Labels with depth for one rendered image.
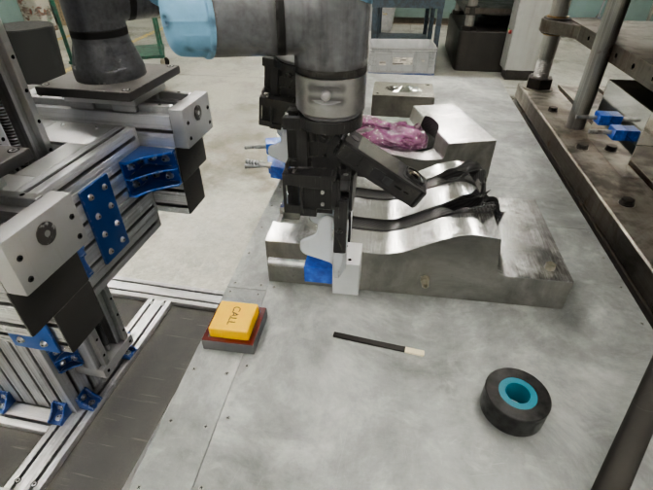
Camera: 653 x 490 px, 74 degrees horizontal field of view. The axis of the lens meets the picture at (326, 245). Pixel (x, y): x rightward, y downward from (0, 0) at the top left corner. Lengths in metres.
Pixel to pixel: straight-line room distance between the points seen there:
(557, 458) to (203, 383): 0.46
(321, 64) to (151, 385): 1.18
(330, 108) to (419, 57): 3.87
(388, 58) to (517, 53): 1.47
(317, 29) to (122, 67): 0.72
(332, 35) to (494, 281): 0.48
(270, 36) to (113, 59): 0.70
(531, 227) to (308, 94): 0.56
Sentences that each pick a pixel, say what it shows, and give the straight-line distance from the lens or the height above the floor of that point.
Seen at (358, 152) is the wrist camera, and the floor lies 1.12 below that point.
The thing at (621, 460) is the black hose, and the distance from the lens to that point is 0.61.
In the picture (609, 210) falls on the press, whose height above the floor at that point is 0.78.
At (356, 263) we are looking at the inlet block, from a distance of 0.57.
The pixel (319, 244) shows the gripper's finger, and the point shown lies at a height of 0.99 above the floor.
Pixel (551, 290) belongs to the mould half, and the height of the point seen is 0.84.
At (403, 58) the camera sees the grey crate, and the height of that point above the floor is 0.34.
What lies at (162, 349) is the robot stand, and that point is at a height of 0.21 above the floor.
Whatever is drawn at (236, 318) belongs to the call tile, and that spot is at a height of 0.84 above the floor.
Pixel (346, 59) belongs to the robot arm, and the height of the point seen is 1.21.
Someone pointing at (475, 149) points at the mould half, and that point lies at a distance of 1.10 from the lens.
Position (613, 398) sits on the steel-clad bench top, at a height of 0.80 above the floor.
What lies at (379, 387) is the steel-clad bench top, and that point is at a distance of 0.64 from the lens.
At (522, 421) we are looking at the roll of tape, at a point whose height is 0.83.
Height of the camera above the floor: 1.31
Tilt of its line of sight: 37 degrees down
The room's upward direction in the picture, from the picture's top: straight up
